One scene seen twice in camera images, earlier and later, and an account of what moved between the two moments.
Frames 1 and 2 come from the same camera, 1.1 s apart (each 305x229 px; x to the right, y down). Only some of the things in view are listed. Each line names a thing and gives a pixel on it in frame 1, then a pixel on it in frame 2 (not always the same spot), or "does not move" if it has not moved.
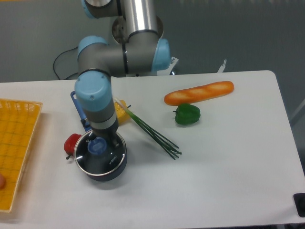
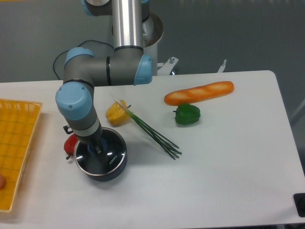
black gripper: x=110 y=131 to x=88 y=140
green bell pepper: x=187 y=114 does not move
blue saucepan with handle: x=97 y=157 does not move
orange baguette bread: x=201 y=93 does not move
